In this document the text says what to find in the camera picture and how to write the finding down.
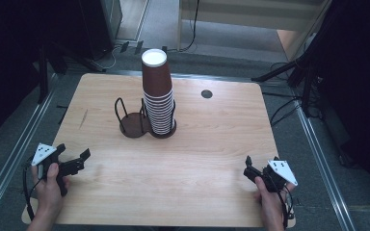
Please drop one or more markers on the round dark table grommet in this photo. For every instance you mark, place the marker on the round dark table grommet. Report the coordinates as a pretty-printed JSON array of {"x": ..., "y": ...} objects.
[{"x": 206, "y": 94}]

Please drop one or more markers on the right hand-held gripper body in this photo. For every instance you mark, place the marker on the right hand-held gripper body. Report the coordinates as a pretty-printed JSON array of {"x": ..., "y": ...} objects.
[{"x": 281, "y": 171}]

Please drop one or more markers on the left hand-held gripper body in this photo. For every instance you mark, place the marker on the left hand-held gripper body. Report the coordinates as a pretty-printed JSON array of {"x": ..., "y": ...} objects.
[{"x": 43, "y": 153}]

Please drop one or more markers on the metal floor rail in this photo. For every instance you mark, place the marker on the metal floor rail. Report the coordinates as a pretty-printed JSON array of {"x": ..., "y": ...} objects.
[
  {"x": 16, "y": 154},
  {"x": 321, "y": 160}
]

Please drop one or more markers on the person's right hand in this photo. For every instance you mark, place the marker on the person's right hand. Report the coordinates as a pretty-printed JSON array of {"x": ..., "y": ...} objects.
[{"x": 271, "y": 202}]

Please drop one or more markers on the black stand with legs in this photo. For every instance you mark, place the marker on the black stand with legs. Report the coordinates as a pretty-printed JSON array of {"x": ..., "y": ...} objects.
[{"x": 43, "y": 73}]

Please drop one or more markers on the white shelf unit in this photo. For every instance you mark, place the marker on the white shelf unit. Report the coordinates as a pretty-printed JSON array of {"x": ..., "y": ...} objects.
[{"x": 253, "y": 14}]

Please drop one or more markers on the stack of brown paper cups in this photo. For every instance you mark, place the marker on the stack of brown paper cups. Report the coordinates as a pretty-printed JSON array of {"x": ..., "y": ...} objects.
[{"x": 156, "y": 80}]

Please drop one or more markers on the person's left hand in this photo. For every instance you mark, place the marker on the person's left hand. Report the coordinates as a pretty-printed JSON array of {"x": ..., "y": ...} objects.
[{"x": 48, "y": 192}]

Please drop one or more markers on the black tripod stand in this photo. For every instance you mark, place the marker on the black tripod stand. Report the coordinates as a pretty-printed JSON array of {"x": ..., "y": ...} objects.
[{"x": 302, "y": 69}]

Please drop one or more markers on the dark cabinet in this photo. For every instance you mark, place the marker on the dark cabinet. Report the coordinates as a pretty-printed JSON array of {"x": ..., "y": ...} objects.
[{"x": 99, "y": 25}]

